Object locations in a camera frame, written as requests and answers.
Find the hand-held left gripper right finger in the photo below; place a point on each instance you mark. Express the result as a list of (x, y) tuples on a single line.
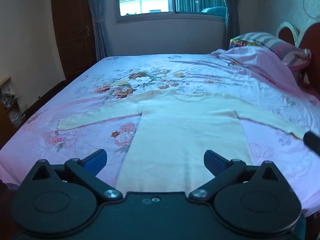
[(214, 160)]

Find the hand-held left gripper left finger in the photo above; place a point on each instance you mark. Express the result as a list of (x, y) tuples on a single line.
[(96, 160)]

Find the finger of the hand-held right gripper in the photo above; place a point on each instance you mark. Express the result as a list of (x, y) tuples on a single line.
[(312, 142)]

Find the cream knit sweater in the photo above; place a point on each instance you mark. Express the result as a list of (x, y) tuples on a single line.
[(185, 140)]

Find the pink floral bedsheet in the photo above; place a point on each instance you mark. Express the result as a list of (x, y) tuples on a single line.
[(105, 105)]

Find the red white-trimmed headboard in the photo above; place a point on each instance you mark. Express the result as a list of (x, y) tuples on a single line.
[(310, 45)]

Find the wooden bedside cabinet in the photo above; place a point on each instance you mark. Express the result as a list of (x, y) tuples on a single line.
[(8, 110)]

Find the striped floral pillow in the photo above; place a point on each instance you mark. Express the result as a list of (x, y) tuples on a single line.
[(280, 46)]

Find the brown wooden door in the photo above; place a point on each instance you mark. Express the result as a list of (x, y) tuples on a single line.
[(72, 30)]

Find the grey curtain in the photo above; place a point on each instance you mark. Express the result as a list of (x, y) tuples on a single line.
[(98, 17), (231, 12)]

